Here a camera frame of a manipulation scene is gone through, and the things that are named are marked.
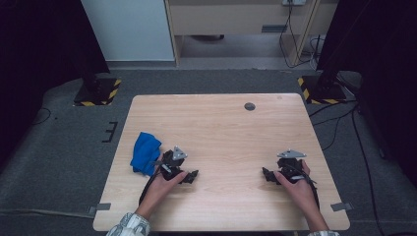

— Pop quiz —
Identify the black curtain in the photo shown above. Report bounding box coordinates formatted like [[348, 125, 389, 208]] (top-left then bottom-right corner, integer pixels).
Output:
[[316, 0, 417, 190], [0, 0, 111, 166]]

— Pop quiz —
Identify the grey tape strip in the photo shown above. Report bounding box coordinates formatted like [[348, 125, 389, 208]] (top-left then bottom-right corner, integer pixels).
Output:
[[329, 202, 354, 212], [88, 203, 112, 215]]

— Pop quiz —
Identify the white cabinet panel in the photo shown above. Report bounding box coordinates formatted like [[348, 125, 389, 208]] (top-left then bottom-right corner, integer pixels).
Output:
[[80, 0, 176, 62]]

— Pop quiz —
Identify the thin black looped cable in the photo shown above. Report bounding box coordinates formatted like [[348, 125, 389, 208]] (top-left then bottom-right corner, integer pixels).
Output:
[[31, 107, 53, 126]]

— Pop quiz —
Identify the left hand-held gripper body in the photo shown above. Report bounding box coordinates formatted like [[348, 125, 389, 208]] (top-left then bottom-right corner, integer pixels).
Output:
[[151, 146, 189, 182]]

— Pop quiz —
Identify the right hand-held gripper black cable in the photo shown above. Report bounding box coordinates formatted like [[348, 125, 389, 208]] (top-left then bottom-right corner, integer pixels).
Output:
[[288, 163, 321, 210]]

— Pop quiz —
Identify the left hand-held gripper black cable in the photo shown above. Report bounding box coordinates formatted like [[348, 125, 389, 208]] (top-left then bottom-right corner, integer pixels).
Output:
[[138, 165, 164, 207]]

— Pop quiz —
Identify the blue cloth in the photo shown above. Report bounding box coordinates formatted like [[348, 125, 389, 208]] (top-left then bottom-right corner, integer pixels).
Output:
[[130, 131, 162, 177]]

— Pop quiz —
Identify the black hanging power cable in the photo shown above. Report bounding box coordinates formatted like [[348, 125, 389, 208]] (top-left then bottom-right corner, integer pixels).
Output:
[[278, 3, 313, 70]]

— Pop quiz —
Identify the hand-held gripper black cable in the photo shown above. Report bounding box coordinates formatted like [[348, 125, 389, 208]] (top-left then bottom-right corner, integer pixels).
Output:
[[138, 165, 164, 207], [288, 163, 321, 210]]

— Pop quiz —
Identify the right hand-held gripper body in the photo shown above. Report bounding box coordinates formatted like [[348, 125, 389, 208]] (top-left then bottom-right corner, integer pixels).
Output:
[[276, 148, 313, 185]]

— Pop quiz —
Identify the light wooden desk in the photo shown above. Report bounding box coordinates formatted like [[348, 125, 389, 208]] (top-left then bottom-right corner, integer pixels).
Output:
[[163, 0, 339, 67]]

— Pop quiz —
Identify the person's left hand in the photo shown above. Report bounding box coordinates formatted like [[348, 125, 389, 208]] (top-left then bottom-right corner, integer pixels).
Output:
[[136, 170, 190, 217]]

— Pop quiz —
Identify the black stand with striped base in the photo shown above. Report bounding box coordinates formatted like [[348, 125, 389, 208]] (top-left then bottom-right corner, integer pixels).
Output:
[[297, 70, 348, 106], [73, 67, 122, 107]]

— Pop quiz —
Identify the person's right hand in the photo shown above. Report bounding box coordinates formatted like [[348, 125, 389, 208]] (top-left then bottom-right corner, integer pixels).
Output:
[[273, 160, 321, 219]]

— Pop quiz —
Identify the long black floor cable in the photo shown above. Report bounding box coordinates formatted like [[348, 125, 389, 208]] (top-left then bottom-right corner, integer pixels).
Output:
[[350, 107, 380, 236]]

